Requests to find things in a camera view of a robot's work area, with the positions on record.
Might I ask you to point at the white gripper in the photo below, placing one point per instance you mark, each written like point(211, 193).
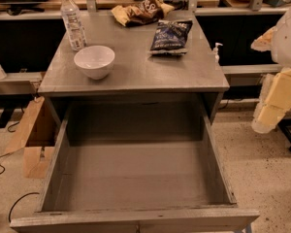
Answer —
point(288, 39)

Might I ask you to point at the blue chip bag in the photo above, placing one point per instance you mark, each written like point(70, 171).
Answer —
point(170, 37)

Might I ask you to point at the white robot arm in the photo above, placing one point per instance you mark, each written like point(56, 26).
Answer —
point(280, 52)

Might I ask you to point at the brown chip bag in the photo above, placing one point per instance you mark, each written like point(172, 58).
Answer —
point(142, 13)

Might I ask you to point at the grey open top drawer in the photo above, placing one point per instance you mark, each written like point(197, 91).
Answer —
point(136, 168)

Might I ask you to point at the small white pump bottle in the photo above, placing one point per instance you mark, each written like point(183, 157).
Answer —
point(216, 51)

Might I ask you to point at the grey wooden cabinet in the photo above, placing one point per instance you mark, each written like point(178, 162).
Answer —
point(135, 69)

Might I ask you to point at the white ceramic bowl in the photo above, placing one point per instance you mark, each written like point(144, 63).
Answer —
point(95, 62)

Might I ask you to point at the clear plastic water bottle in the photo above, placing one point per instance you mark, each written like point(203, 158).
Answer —
point(72, 20)

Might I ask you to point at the brown cardboard box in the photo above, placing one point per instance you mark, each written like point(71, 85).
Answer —
point(35, 135)

